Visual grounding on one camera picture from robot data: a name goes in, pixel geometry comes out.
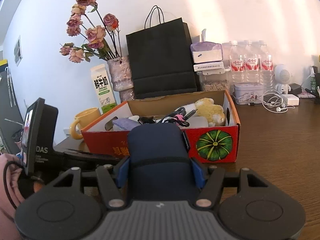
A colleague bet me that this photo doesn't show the person's left hand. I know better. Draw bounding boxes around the person's left hand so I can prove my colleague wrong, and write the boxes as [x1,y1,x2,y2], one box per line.
[33,181,45,193]

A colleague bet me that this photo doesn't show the white yellow plush toy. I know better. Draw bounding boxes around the white yellow plush toy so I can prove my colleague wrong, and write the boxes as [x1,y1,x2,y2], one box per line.
[175,97,226,127]

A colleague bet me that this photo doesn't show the pink sleeved left forearm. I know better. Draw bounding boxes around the pink sleeved left forearm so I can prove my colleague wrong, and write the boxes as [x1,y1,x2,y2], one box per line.
[0,154,24,240]

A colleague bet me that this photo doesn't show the white robot figurine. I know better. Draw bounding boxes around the white robot figurine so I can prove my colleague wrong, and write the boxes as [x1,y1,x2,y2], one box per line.
[274,64,291,94]

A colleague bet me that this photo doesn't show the black power adapter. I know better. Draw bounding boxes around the black power adapter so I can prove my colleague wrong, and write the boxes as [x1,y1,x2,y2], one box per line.
[289,83,302,96]

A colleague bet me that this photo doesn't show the white printed tin box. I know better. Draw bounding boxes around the white printed tin box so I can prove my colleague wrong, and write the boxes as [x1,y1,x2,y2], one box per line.
[233,82,264,105]

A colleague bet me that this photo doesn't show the clear seed container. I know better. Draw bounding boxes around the clear seed container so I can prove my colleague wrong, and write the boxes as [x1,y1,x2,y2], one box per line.
[197,68,230,92]

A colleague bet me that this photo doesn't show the white charger block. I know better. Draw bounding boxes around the white charger block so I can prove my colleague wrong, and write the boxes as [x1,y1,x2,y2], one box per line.
[281,94,299,106]

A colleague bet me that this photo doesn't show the water bottle middle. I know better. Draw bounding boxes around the water bottle middle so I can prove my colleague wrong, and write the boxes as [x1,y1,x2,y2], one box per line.
[244,40,259,82]

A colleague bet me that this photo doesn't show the black braided cable bundle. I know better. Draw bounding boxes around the black braided cable bundle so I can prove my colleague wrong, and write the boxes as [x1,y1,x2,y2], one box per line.
[156,106,197,127]

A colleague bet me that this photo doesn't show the dark blue zip case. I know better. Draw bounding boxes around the dark blue zip case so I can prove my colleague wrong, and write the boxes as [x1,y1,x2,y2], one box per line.
[127,123,199,202]

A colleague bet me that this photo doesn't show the clear cotton swab box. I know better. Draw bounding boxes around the clear cotton swab box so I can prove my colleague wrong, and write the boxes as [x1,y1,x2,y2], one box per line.
[187,116,209,128]

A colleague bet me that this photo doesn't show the water bottle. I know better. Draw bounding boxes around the water bottle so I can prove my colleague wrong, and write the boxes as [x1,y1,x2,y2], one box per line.
[229,40,245,84]
[244,40,259,82]
[259,40,274,92]

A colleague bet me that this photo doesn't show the white flat box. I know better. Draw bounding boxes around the white flat box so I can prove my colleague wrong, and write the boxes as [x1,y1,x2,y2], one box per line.
[194,61,224,72]

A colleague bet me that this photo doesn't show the purple woven pouch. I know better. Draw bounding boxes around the purple woven pouch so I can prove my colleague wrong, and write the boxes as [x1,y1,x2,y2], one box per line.
[112,118,140,132]

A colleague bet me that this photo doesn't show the white round lid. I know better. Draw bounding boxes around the white round lid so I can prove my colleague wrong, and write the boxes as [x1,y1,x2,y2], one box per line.
[129,115,140,122]

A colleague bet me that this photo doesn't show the white milk carton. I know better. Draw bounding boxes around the white milk carton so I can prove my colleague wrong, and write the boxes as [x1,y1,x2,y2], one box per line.
[91,64,117,113]

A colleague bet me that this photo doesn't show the purple textured vase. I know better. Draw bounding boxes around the purple textured vase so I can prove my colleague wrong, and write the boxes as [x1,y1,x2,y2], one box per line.
[107,56,135,102]

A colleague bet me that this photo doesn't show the black paper bag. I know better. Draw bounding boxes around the black paper bag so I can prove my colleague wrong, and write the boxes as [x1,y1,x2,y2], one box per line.
[126,5,200,99]

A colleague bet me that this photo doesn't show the white earphones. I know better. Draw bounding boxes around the white earphones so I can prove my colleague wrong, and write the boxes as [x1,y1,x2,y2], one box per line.
[261,89,295,114]

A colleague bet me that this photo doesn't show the green spray bottle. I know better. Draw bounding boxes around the green spray bottle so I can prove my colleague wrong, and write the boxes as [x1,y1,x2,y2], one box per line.
[310,66,318,93]

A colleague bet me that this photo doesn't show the yellow ceramic mug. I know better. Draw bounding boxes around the yellow ceramic mug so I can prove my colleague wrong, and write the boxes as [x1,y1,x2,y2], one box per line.
[69,107,101,140]

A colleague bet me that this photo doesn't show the dried pink rose bouquet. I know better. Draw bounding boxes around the dried pink rose bouquet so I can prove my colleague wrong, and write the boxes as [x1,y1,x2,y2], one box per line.
[60,0,123,63]

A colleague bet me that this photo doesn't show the water bottle left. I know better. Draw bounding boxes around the water bottle left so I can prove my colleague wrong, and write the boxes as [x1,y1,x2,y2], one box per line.
[229,40,245,84]

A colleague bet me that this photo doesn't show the water bottle right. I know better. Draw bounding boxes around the water bottle right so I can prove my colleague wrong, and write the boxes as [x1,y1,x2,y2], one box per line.
[259,40,274,92]

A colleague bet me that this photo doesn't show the red cardboard box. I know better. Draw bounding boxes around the red cardboard box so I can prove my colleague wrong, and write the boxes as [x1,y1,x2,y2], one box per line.
[81,90,240,164]

